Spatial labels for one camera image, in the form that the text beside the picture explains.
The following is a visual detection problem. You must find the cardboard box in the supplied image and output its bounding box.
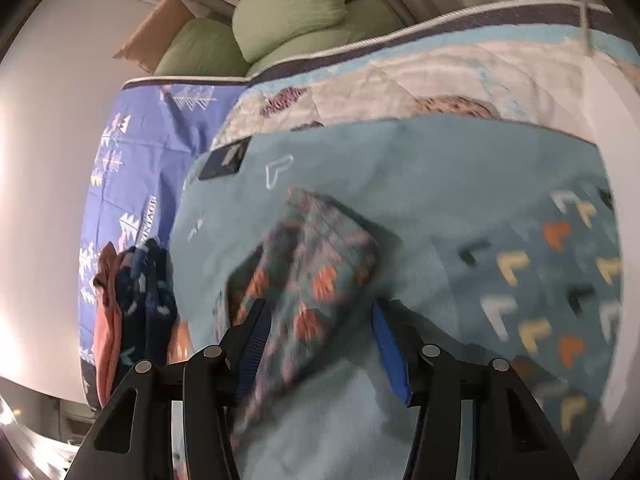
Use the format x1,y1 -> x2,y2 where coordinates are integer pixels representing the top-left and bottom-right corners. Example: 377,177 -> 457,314
112,0 -> 201,73

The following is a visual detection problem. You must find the blue tree-print bedsheet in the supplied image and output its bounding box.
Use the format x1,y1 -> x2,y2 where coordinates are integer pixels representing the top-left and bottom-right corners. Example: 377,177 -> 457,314
77,80 -> 251,411

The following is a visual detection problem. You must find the mattress with grey edge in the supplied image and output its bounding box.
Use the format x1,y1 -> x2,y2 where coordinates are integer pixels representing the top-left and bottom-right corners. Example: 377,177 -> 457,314
122,0 -> 640,92

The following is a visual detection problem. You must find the pale patchwork quilt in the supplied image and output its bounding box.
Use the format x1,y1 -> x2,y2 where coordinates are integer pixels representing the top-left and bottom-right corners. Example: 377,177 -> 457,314
212,25 -> 640,161

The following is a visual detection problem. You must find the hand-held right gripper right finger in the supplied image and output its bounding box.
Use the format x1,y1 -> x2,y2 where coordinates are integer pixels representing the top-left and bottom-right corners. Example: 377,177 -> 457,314
370,299 -> 581,480

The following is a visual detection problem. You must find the orange garment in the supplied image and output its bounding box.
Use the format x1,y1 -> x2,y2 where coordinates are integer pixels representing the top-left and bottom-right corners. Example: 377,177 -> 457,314
94,241 -> 125,408

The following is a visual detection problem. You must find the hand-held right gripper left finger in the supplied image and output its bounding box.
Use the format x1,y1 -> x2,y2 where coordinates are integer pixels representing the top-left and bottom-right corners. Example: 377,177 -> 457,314
65,297 -> 273,480

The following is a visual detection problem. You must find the navy patterned garment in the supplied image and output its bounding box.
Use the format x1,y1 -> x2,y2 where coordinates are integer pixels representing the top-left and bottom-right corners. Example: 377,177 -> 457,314
115,239 -> 178,376

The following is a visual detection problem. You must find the teal floral garment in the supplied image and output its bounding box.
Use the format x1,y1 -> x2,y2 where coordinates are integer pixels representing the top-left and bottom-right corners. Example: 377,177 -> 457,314
225,187 -> 381,453

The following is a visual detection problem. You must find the teal printed blanket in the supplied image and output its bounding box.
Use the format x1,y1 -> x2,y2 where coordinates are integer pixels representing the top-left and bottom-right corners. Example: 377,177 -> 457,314
167,112 -> 626,480

